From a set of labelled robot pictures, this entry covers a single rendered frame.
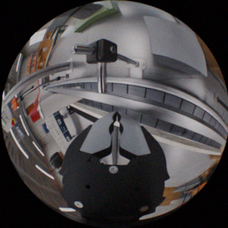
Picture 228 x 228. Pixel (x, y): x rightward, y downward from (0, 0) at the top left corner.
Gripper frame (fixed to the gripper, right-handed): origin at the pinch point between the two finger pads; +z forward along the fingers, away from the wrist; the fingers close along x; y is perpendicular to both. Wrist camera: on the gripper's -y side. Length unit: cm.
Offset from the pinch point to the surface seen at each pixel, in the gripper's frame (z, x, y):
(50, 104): 2.4, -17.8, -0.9
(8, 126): -19, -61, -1
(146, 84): 3.4, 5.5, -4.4
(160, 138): -2.5, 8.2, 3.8
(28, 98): 243, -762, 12
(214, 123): -8.0, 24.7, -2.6
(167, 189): -63, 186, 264
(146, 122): 2.6, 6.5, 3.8
